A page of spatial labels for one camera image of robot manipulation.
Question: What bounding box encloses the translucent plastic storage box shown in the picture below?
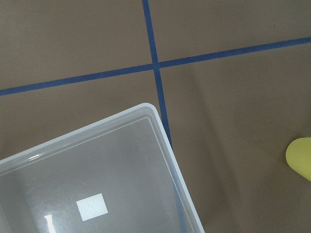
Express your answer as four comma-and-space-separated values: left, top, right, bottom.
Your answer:
0, 103, 204, 233

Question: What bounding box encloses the yellow-green round object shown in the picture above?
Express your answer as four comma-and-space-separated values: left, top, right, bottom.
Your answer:
285, 137, 311, 181

